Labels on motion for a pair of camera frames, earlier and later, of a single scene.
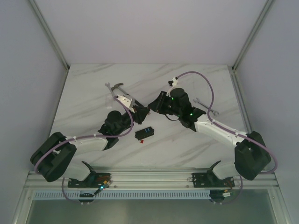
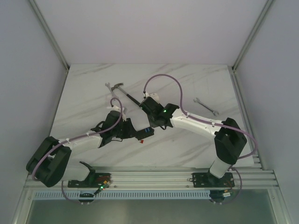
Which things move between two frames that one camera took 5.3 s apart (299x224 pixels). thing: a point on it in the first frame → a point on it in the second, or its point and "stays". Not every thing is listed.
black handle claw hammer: (116, 86) stays
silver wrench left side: (108, 84) stays
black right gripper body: (170, 109) → (153, 123)
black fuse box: (143, 133) stays
